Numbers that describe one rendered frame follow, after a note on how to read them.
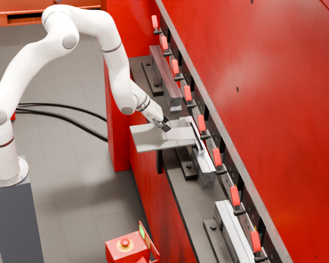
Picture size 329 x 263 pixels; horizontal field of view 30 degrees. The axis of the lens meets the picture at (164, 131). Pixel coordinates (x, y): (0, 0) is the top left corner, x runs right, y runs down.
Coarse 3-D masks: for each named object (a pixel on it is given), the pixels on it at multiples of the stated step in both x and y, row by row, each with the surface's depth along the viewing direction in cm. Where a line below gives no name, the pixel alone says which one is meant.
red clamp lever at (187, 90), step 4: (184, 88) 248; (188, 88) 248; (184, 92) 249; (188, 92) 248; (188, 96) 248; (188, 100) 248; (188, 104) 248; (192, 104) 247; (188, 108) 247; (192, 108) 248
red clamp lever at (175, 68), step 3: (174, 60) 263; (174, 63) 263; (177, 63) 264; (174, 66) 263; (177, 66) 263; (174, 69) 262; (177, 69) 263; (174, 72) 263; (177, 72) 263; (177, 75) 263; (174, 78) 262; (177, 78) 262; (180, 78) 262; (183, 78) 263
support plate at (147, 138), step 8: (176, 120) 282; (184, 120) 282; (136, 128) 277; (144, 128) 277; (152, 128) 277; (160, 128) 277; (136, 136) 272; (144, 136) 272; (152, 136) 273; (160, 136) 273; (136, 144) 268; (144, 144) 268; (152, 144) 268; (160, 144) 269; (168, 144) 269; (176, 144) 269; (184, 144) 269; (192, 144) 270
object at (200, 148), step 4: (192, 124) 280; (196, 132) 275; (196, 136) 275; (196, 140) 271; (200, 140) 271; (196, 144) 269; (200, 144) 270; (196, 148) 270; (200, 148) 267; (204, 148) 267; (200, 152) 268; (204, 152) 269
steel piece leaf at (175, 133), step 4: (172, 128) 277; (176, 128) 277; (180, 128) 277; (184, 128) 277; (164, 132) 274; (168, 132) 275; (172, 132) 275; (176, 132) 275; (180, 132) 275; (184, 132) 275; (168, 136) 272; (172, 136) 272; (176, 136) 273; (180, 136) 273; (184, 136) 273; (168, 140) 270
